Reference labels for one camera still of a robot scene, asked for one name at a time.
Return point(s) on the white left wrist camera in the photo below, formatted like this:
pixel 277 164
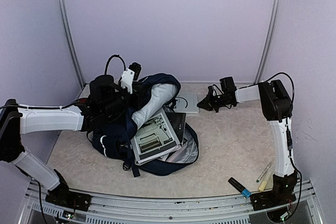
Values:
pixel 130 75

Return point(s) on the yellow highlighter marker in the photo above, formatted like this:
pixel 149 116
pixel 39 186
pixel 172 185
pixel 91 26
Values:
pixel 265 181

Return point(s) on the red floral round coaster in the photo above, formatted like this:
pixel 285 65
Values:
pixel 82 100

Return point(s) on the left aluminium frame post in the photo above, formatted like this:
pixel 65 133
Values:
pixel 70 43

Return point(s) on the right aluminium frame post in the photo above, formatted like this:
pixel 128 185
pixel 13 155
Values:
pixel 267 45

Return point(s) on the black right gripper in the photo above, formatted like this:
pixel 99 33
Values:
pixel 206 101

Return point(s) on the pink Designer Fate book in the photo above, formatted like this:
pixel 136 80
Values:
pixel 187 154

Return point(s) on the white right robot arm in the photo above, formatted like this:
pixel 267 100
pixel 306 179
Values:
pixel 276 105

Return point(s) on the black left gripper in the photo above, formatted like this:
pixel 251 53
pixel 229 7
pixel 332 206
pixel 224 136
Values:
pixel 138 87

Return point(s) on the grey ianra book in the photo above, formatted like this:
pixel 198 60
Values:
pixel 154 139

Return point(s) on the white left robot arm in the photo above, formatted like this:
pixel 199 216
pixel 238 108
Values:
pixel 106 103

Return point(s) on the aluminium frame post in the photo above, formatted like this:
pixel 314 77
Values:
pixel 267 45
pixel 70 43

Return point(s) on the grey book with G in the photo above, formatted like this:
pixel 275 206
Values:
pixel 186 102

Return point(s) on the navy blue student backpack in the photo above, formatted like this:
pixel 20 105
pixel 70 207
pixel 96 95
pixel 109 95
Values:
pixel 113 140

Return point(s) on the black blue highlighter marker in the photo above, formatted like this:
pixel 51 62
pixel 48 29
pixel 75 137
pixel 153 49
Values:
pixel 239 187

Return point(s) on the dark blue cover book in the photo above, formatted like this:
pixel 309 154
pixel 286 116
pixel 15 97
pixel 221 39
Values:
pixel 177 121

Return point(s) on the white green-tip pen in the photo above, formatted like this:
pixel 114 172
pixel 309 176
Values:
pixel 260 177

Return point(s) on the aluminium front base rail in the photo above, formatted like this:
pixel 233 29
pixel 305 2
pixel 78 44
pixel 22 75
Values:
pixel 105 208

